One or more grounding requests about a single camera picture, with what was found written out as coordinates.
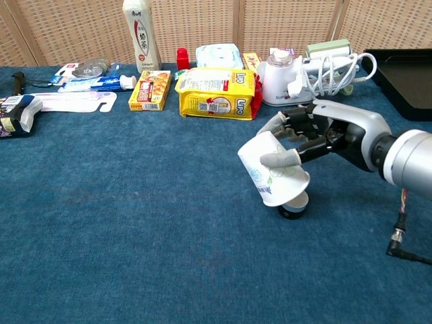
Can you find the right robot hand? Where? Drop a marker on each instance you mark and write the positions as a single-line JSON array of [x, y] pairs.
[[351, 121]]

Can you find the white printed paper cup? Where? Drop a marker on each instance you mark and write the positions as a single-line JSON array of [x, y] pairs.
[[280, 189]]

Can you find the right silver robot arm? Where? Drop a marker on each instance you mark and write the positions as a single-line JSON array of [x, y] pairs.
[[411, 158]]

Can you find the small black silver-top jar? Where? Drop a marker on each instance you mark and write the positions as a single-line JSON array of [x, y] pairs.
[[293, 213]]

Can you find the dark blue tablecloth-covered table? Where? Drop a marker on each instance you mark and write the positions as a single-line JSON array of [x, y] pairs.
[[135, 219]]

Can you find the white handheld appliance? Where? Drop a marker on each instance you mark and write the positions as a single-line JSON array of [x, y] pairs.
[[315, 64]]

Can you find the black rectangular tray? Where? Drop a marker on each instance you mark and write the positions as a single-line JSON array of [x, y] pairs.
[[405, 77]]

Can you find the green lint roller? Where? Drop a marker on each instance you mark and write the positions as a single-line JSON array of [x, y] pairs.
[[329, 47]]

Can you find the small white electric kettle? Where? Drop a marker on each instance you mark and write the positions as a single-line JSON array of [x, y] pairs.
[[275, 81]]

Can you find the narrow yellow red box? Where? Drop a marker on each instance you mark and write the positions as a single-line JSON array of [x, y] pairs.
[[250, 62]]

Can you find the yellow Lipo snack bag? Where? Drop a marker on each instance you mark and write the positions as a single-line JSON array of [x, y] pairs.
[[216, 94]]

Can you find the light blue wet wipes pack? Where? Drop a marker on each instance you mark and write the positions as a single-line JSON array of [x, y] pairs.
[[217, 55]]

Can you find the wicker folding screen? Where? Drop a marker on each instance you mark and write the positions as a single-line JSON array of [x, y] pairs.
[[202, 27]]

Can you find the small red plastic block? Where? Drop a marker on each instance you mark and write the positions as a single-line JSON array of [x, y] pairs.
[[183, 59]]

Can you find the small green candy pack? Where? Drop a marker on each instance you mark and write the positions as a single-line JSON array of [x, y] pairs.
[[178, 74]]

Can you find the yellow curry box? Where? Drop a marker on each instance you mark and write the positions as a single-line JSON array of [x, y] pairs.
[[150, 91]]

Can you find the milk tea bottle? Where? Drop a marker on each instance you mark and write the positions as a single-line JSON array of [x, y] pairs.
[[141, 40]]

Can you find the blue white toothpaste tube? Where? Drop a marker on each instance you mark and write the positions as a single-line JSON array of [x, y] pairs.
[[101, 83]]

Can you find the clear hooks blister pack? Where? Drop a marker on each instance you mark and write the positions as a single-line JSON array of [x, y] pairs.
[[87, 69]]

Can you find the white toothbrush card pack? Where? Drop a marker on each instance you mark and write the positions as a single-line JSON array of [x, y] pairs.
[[77, 101]]

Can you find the dark sanitary pad pack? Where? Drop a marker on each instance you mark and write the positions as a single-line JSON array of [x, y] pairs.
[[13, 118]]

